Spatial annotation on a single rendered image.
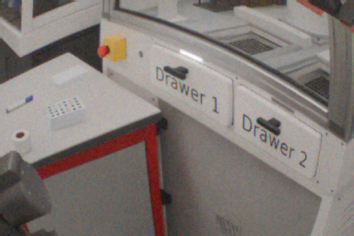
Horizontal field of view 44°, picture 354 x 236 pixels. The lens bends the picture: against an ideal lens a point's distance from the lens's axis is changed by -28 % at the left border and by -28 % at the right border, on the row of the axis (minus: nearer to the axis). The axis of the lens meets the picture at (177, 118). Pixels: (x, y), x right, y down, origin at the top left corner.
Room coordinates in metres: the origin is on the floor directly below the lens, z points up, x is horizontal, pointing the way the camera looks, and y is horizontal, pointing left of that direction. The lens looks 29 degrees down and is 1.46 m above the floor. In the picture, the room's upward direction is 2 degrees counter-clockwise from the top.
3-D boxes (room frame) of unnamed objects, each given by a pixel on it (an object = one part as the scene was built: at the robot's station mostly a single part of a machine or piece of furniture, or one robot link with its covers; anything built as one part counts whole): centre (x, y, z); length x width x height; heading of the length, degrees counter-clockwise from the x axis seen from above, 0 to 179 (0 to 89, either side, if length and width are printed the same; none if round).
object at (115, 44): (1.50, 0.18, 0.88); 0.07 x 0.05 x 0.07; 36
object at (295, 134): (0.99, -0.21, 0.87); 0.29 x 0.02 x 0.11; 36
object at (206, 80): (1.24, -0.03, 0.87); 0.29 x 0.02 x 0.11; 36
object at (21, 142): (1.13, 0.44, 0.78); 0.07 x 0.07 x 0.04
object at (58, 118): (1.29, 0.31, 0.78); 0.12 x 0.08 x 0.04; 116
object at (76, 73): (1.56, 0.35, 0.77); 0.13 x 0.09 x 0.02; 126
